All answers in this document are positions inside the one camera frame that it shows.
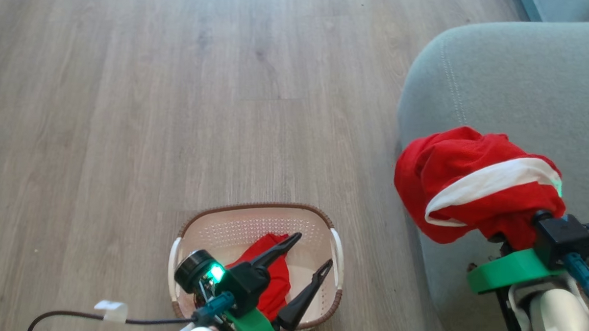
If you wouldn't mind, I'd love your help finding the pale blue-grey furniture panel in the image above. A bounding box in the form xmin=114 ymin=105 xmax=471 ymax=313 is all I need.
xmin=517 ymin=0 xmax=589 ymax=26

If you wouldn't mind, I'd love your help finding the blue cable connector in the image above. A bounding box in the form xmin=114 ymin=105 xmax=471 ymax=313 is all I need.
xmin=561 ymin=253 xmax=589 ymax=303
xmin=192 ymin=289 xmax=237 ymax=329

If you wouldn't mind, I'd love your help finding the blue right cable connector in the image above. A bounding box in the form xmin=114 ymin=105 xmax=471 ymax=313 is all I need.
xmin=561 ymin=253 xmax=589 ymax=303

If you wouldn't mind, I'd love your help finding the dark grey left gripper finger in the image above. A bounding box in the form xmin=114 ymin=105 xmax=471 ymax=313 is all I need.
xmin=274 ymin=256 xmax=334 ymax=331
xmin=247 ymin=229 xmax=303 ymax=277

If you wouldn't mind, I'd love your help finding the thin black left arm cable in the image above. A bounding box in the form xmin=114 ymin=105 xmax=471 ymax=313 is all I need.
xmin=27 ymin=308 xmax=200 ymax=331

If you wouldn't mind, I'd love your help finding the blue left cable connector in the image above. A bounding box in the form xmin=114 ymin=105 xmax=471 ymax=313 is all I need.
xmin=192 ymin=289 xmax=237 ymax=329

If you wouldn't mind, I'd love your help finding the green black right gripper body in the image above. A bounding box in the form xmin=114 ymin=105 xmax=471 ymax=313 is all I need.
xmin=464 ymin=245 xmax=567 ymax=331

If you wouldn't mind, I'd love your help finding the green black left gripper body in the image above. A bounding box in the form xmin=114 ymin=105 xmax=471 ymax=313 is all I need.
xmin=213 ymin=305 xmax=287 ymax=331

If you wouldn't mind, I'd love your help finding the plain red garment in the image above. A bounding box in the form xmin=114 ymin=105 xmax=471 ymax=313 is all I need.
xmin=222 ymin=229 xmax=296 ymax=322

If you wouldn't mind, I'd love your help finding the white cable tag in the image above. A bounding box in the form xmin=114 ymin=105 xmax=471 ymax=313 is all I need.
xmin=93 ymin=300 xmax=129 ymax=324

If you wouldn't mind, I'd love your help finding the red garment with white stripe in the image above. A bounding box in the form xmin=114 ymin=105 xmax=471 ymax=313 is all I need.
xmin=390 ymin=122 xmax=572 ymax=253

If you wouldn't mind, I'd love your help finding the cream laundry basket brown rim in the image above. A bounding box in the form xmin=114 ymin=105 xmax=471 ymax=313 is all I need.
xmin=164 ymin=196 xmax=349 ymax=331

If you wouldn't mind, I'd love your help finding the grey fabric sofa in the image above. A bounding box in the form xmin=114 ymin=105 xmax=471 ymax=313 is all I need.
xmin=384 ymin=9 xmax=589 ymax=331

